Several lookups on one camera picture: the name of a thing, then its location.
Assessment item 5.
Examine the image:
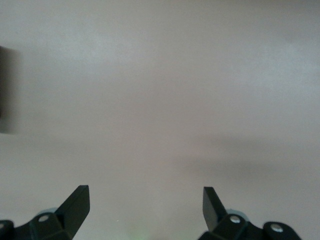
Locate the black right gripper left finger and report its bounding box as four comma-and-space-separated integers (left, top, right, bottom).
0, 185, 91, 240

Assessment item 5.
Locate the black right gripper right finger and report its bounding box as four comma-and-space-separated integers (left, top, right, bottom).
198, 186, 303, 240

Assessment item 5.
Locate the black rectangular box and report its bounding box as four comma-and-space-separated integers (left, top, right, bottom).
0, 45, 22, 135

